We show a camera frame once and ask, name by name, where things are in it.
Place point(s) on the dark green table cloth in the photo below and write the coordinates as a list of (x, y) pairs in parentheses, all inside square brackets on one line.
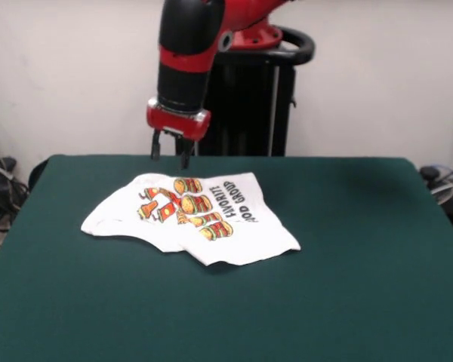
[(324, 283)]

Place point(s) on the white printed T-shirt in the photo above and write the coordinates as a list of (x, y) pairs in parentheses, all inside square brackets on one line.
[(211, 241)]

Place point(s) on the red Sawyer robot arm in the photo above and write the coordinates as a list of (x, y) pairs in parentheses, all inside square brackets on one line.
[(188, 49)]

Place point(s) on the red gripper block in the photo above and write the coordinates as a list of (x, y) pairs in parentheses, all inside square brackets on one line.
[(177, 122)]

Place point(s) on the grey swivel chair base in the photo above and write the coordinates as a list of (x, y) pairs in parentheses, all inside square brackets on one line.
[(443, 194)]

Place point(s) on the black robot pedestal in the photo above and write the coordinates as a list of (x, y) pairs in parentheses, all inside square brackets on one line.
[(256, 105)]

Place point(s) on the black rounded chair part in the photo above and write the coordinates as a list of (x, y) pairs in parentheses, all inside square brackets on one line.
[(37, 173)]

